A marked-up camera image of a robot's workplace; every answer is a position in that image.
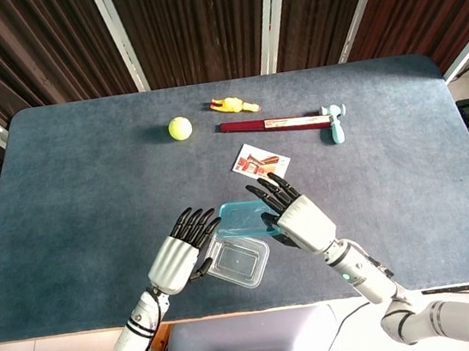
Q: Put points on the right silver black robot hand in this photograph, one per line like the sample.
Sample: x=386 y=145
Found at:
x=307 y=222

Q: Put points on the teal container lid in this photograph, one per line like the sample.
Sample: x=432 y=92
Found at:
x=240 y=218

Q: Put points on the lavender grey robot torso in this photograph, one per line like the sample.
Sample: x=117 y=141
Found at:
x=260 y=336

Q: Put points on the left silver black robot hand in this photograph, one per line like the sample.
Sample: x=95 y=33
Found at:
x=172 y=261

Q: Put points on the red chopsticks package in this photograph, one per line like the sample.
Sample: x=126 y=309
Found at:
x=245 y=126

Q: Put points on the clear plastic container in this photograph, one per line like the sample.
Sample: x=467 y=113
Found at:
x=237 y=263

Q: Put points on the postcard with red building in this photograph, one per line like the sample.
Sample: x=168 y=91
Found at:
x=258 y=161

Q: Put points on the yellow rubber chicken toy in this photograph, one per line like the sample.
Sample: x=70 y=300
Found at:
x=231 y=104

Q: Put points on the blue-grey velvet table cloth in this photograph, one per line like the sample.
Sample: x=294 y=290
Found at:
x=91 y=203

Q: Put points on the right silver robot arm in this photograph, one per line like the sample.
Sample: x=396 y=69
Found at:
x=364 y=275

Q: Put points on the yellow-green tennis ball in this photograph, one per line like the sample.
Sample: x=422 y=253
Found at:
x=180 y=128

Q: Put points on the light blue toy hammer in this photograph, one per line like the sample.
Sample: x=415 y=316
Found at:
x=336 y=132

